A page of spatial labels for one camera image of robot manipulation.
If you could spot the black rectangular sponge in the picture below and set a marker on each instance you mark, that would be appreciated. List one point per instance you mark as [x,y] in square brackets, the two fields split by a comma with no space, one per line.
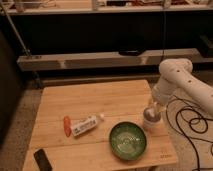
[42,160]

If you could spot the metal diagonal pole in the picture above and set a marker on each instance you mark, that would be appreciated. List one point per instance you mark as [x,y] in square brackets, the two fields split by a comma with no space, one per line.
[26,51]

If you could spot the white tube with label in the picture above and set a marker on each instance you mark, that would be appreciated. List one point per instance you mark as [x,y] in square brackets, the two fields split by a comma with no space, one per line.
[86,124]

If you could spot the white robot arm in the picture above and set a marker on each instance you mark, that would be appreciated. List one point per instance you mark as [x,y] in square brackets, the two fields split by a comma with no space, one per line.
[176,73]

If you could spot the green glass bowl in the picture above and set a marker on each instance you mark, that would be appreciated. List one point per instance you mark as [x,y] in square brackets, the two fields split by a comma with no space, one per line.
[127,141]

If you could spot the orange carrot toy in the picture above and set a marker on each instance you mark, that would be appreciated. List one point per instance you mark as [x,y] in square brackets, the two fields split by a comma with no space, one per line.
[67,126]

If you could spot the wooden shelf unit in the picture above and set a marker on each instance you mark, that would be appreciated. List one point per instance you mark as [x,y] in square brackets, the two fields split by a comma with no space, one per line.
[83,37]

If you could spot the black object on shelf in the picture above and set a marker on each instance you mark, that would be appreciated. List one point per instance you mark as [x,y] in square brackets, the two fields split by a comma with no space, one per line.
[131,52]

